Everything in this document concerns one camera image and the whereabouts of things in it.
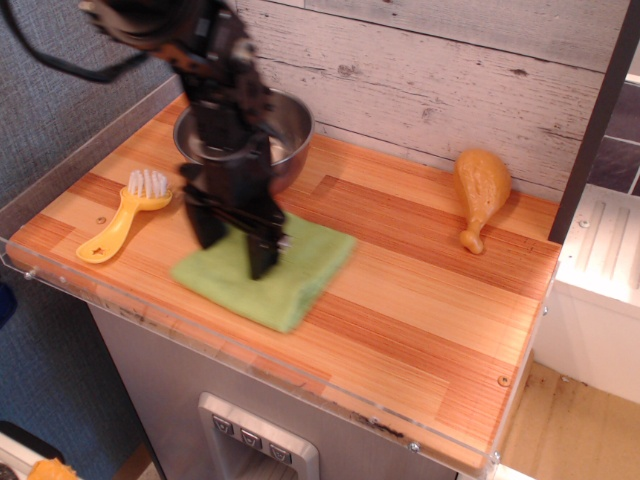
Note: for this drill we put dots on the white toy sink unit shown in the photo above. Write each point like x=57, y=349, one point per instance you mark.
x=590, y=327

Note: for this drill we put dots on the green cloth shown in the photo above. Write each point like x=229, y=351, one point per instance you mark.
x=282, y=297

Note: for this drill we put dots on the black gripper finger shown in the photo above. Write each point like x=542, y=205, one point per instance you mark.
x=206, y=224
x=263, y=253

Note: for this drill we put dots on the grey toy fridge cabinet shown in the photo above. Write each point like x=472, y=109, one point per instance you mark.
x=164, y=376

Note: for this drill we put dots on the toy chicken drumstick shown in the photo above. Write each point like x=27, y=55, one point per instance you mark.
x=483, y=185

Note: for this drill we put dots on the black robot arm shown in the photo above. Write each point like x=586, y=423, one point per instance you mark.
x=207, y=45

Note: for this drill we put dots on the silver dispenser panel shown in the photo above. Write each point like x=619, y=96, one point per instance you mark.
x=245, y=446

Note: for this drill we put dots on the steel bowl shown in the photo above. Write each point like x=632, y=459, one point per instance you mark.
x=292, y=125

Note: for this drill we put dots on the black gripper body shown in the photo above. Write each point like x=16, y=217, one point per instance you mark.
x=239, y=186

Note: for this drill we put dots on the dark grey post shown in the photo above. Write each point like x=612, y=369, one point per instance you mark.
x=604, y=106

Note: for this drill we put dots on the clear acrylic guard rail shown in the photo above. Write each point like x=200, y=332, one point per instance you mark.
x=379, y=349

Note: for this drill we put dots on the orange object bottom left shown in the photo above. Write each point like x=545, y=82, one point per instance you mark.
x=52, y=469

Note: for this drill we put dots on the yellow brush white bristles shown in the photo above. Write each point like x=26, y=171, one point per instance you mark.
x=146, y=190

